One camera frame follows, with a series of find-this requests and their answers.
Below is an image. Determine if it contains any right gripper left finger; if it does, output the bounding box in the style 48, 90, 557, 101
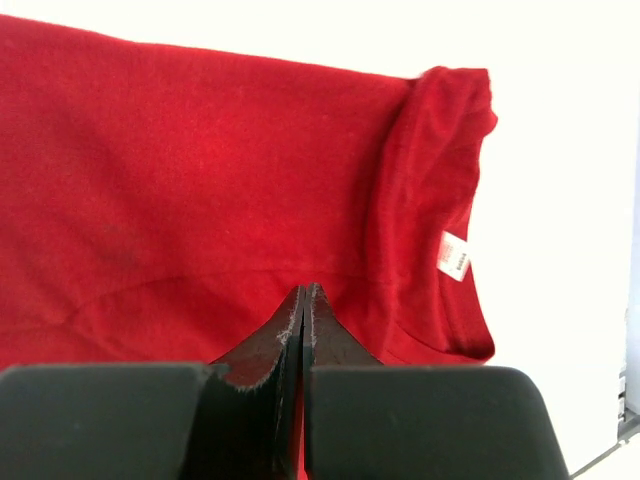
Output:
1, 286, 306, 479

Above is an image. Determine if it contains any aluminium frame rail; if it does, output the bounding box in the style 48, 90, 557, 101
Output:
569, 304, 640, 479

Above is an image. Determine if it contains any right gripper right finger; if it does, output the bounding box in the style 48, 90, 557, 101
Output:
302, 283, 569, 480

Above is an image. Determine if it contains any red t shirt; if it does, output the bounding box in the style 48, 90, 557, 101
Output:
1, 16, 496, 367

